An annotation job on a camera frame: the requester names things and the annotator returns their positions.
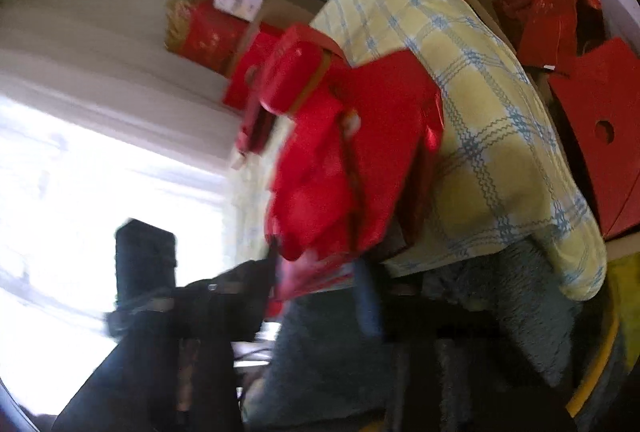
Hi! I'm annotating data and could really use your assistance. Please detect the dark red gift box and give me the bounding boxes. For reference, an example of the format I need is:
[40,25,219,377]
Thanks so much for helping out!
[234,23,347,165]

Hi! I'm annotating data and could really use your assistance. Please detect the red couplet packet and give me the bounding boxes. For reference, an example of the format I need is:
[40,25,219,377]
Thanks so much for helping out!
[517,0,583,68]

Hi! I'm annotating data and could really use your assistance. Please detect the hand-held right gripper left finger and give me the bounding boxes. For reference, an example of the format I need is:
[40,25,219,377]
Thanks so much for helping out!
[52,247,281,432]

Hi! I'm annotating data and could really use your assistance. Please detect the red tin case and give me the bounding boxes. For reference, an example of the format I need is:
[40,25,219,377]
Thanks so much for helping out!
[257,40,332,115]

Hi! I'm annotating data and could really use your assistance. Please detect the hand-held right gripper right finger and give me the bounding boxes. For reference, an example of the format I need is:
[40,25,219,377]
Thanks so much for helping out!
[350,259,576,432]

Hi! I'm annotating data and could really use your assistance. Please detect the gold shopping bag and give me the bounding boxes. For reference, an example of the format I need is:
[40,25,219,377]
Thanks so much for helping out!
[164,0,211,58]

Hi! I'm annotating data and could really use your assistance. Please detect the white tissue pack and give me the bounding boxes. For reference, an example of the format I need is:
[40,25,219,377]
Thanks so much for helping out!
[214,0,263,22]

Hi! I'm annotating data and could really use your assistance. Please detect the yellow plaid tablecloth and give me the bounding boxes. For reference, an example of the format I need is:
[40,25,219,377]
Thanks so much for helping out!
[220,0,608,302]

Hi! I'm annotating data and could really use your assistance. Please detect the red gold-print gift bag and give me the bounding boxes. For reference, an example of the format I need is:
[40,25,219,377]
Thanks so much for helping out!
[177,0,251,73]

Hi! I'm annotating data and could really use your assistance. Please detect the red gift box oval label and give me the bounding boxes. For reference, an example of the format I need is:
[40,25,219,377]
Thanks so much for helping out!
[221,30,286,110]

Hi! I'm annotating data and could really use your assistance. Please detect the brown closed cardboard box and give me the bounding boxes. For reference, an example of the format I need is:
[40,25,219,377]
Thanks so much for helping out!
[250,0,331,43]

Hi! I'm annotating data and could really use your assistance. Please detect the shiny red bags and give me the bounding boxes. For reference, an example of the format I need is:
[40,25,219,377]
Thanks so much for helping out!
[265,50,446,303]

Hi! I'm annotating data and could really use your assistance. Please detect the white sheer curtain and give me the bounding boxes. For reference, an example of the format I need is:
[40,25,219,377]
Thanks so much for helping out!
[0,62,236,413]

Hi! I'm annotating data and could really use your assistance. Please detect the red cardboard box with hole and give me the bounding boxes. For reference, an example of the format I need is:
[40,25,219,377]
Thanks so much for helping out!
[547,37,640,238]

